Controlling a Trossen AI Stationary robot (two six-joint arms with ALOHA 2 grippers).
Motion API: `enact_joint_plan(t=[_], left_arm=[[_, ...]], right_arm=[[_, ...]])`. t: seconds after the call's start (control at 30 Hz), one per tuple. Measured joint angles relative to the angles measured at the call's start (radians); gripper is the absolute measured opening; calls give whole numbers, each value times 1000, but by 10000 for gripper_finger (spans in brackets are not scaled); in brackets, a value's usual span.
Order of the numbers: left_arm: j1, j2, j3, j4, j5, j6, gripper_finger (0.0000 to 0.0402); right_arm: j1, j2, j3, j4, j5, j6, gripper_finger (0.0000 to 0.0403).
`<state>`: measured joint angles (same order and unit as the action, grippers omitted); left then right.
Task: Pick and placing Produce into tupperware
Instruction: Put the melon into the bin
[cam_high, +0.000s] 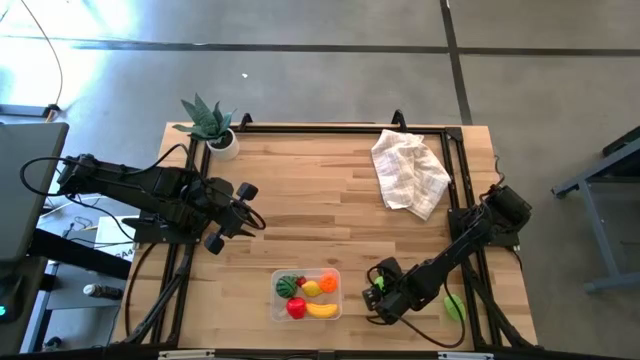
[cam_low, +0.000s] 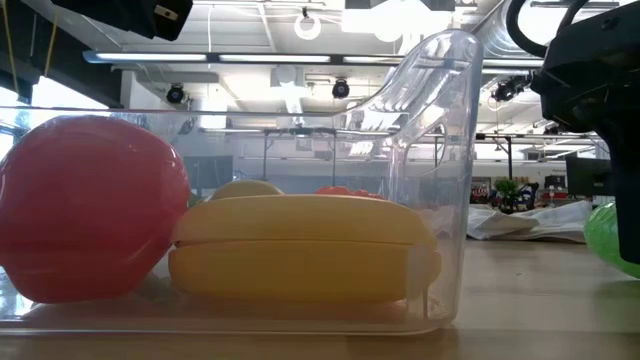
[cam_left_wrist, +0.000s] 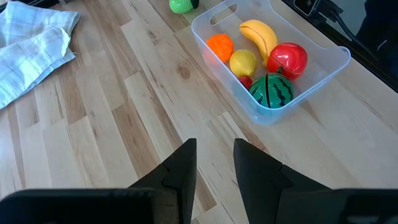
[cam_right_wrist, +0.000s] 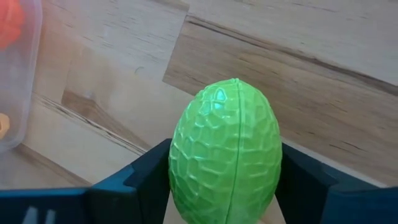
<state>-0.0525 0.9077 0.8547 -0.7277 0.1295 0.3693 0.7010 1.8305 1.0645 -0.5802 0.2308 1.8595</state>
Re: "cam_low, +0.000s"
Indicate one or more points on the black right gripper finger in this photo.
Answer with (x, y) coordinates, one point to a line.
(629, 200)

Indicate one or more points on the green bumpy toy fruit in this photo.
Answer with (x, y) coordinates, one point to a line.
(600, 240)

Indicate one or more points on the clear plastic tupperware container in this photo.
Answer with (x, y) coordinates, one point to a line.
(440, 150)

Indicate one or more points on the red toy apple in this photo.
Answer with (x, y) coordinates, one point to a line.
(85, 210)

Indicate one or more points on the yellow toy lemon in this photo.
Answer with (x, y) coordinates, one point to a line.
(245, 190)

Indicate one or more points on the orange toy pumpkin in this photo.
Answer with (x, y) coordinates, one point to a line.
(345, 191)

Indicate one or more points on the yellow toy banana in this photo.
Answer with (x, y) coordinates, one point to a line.
(300, 250)

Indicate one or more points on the black computer monitor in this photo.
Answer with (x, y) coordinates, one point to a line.
(587, 177)

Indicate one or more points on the long ceiling light bar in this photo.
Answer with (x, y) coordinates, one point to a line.
(150, 56)

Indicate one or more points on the white checked cloth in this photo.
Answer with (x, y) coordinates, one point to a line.
(550, 225)

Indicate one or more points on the black ceiling spotlight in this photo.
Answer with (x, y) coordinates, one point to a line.
(175, 94)
(340, 89)

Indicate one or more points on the green background plant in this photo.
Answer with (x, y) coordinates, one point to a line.
(506, 187)

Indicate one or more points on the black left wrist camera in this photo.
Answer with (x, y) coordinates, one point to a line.
(172, 27)

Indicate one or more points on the black ceiling camera rig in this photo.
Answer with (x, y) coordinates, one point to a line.
(507, 90)

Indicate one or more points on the silver air duct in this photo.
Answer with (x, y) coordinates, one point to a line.
(492, 35)

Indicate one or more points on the black pole frame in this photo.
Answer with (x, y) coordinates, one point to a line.
(509, 155)

